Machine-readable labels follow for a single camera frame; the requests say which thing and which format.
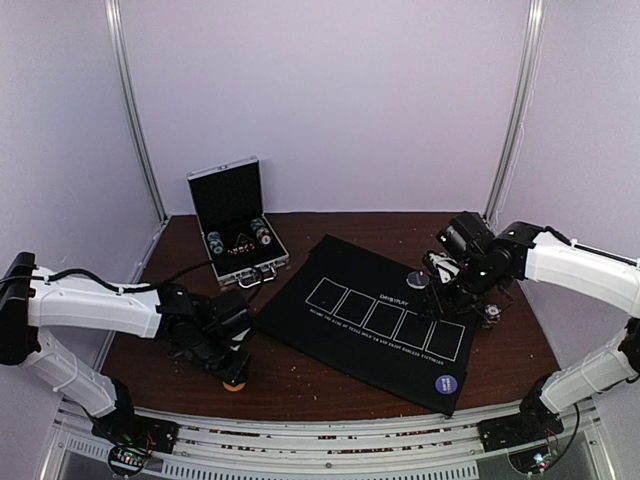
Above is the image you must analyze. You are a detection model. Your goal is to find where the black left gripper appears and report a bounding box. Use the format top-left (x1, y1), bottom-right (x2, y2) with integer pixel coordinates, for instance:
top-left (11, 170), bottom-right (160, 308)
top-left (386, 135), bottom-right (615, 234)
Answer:
top-left (190, 330), bottom-right (252, 386)

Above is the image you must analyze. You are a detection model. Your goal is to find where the orange big blind button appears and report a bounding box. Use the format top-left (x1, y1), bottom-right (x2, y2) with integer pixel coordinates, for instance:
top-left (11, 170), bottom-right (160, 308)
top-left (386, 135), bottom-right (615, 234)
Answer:
top-left (223, 382), bottom-right (246, 392)

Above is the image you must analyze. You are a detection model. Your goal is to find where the black white dealer button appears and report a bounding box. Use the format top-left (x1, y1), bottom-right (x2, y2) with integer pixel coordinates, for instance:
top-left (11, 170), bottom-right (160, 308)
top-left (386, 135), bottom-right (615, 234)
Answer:
top-left (406, 270), bottom-right (431, 290)

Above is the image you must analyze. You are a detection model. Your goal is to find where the purple small blind button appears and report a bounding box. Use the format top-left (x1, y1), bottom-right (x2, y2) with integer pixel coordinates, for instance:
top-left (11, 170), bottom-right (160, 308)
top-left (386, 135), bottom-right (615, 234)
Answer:
top-left (434, 374), bottom-right (459, 395)

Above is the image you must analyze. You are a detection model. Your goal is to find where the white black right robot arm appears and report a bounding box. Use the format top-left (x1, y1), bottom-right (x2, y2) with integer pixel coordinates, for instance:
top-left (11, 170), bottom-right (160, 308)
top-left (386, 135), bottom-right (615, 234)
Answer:
top-left (423, 212), bottom-right (639, 451)

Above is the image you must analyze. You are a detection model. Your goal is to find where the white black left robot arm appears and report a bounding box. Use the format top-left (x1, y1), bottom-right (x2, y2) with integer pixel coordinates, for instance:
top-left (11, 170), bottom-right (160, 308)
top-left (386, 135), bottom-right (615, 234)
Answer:
top-left (1, 252), bottom-right (253, 448)

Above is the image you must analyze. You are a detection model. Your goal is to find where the poker chip stack on table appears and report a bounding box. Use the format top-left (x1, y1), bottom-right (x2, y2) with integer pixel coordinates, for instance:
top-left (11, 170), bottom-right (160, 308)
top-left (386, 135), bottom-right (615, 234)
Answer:
top-left (482, 304), bottom-right (502, 330)

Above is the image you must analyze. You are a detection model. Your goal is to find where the red dice set in case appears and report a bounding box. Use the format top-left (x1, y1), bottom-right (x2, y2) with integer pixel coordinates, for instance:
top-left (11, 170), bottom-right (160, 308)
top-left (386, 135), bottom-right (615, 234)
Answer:
top-left (227, 233), bottom-right (255, 256)

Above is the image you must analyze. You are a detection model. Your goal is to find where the green poker chip row left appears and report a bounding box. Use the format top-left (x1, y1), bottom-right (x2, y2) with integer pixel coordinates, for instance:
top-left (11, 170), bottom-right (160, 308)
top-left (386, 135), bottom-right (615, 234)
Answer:
top-left (206, 231), bottom-right (226, 258)

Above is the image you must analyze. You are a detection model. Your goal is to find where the green red poker chip row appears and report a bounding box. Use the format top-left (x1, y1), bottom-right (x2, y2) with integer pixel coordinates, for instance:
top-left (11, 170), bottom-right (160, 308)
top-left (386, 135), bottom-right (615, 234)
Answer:
top-left (250, 218), bottom-right (272, 246)

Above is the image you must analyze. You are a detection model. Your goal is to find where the black poker playing mat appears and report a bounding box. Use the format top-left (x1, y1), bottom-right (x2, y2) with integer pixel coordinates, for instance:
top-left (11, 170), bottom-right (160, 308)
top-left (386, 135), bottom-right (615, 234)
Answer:
top-left (257, 235), bottom-right (479, 416)

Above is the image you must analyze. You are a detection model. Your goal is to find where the aluminium poker chip case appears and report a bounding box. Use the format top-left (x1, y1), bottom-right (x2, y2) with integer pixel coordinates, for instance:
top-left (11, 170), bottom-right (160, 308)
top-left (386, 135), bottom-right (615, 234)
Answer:
top-left (187, 156), bottom-right (290, 289)

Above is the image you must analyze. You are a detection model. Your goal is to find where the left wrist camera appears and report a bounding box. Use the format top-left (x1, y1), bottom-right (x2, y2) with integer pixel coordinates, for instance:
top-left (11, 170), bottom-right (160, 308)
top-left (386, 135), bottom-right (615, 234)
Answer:
top-left (209, 290), bottom-right (254, 344)

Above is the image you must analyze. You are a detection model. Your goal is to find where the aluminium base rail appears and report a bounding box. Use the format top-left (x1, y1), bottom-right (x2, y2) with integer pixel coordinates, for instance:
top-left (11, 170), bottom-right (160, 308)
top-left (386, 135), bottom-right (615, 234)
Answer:
top-left (47, 392), bottom-right (606, 480)

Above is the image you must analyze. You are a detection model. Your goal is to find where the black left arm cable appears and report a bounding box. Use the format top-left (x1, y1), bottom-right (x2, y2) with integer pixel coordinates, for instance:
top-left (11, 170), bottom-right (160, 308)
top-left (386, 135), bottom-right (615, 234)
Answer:
top-left (24, 257), bottom-right (221, 296)

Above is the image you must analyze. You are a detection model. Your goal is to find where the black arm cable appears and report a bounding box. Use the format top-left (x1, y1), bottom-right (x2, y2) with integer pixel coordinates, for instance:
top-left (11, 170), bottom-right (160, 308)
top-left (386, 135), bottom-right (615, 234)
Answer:
top-left (24, 257), bottom-right (221, 296)
top-left (544, 389), bottom-right (586, 471)

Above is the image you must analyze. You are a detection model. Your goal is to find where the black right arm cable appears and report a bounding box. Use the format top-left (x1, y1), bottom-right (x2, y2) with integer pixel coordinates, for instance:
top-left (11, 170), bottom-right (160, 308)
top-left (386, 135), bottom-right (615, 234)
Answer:
top-left (544, 389), bottom-right (586, 471)

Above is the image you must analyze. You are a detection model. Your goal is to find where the right aluminium frame post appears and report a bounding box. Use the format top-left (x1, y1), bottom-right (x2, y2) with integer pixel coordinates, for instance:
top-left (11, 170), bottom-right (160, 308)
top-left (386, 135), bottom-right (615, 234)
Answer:
top-left (484, 0), bottom-right (547, 228)

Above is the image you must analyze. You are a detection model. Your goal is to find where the aluminium frame post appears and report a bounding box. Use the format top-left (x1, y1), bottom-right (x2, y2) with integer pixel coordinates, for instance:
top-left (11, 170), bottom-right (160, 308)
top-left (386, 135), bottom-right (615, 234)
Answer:
top-left (104, 0), bottom-right (169, 223)
top-left (484, 0), bottom-right (547, 228)

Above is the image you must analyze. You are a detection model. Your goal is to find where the left aluminium frame post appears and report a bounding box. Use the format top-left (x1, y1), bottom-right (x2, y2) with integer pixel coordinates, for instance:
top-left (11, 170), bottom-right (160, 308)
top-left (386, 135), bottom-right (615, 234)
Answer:
top-left (104, 0), bottom-right (169, 223)

